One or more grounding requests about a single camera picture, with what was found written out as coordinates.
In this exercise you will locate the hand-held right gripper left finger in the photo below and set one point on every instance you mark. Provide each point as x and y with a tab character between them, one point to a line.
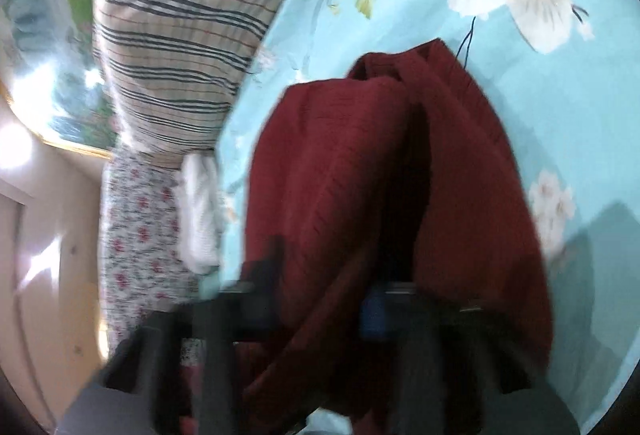
220	315

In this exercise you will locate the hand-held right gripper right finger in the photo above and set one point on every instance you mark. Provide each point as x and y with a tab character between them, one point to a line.
375	315

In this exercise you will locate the dark red hooded sweater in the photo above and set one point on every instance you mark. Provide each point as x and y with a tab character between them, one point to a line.
340	165

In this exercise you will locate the white folded towel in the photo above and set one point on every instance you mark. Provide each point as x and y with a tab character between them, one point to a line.
197	215

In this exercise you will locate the pink floral blanket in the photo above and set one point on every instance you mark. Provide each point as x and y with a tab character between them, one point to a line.
135	240

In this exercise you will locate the beige plaid quilt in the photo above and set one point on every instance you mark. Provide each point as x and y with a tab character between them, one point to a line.
175	40

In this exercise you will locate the light blue floral bed sheet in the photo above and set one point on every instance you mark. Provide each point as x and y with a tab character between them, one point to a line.
575	115

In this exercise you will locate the gold framed landscape painting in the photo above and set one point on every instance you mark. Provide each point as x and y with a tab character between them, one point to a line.
45	65

